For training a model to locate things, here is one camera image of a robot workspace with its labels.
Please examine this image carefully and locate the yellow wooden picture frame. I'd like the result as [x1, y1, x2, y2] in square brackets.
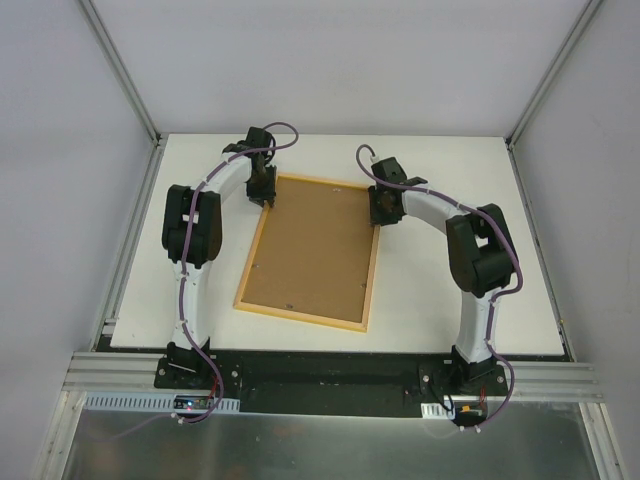
[233, 172, 381, 334]

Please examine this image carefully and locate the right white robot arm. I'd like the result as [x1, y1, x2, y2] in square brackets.
[365, 157, 523, 395]

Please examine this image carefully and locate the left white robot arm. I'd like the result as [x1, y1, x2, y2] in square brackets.
[161, 127, 277, 389]

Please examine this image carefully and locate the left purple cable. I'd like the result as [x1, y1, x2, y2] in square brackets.
[109, 121, 299, 441]

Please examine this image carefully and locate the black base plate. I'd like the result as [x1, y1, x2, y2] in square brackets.
[154, 347, 508, 418]

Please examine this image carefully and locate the right white cable duct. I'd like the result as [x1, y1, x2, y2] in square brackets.
[420, 403, 456, 421]

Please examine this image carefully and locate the white cable duct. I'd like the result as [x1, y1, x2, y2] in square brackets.
[85, 392, 240, 415]
[420, 403, 456, 421]

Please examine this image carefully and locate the left aluminium corner post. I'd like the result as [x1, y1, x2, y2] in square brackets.
[76, 0, 162, 145]

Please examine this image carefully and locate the aluminium corner post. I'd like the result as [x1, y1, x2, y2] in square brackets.
[505, 0, 605, 151]
[76, 0, 162, 145]

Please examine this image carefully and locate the aluminium front rail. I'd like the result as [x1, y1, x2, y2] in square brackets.
[62, 352, 604, 403]

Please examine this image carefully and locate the left white cable duct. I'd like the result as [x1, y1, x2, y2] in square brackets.
[85, 392, 240, 415]

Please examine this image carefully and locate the right aluminium corner post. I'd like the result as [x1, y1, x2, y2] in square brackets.
[505, 0, 605, 151]

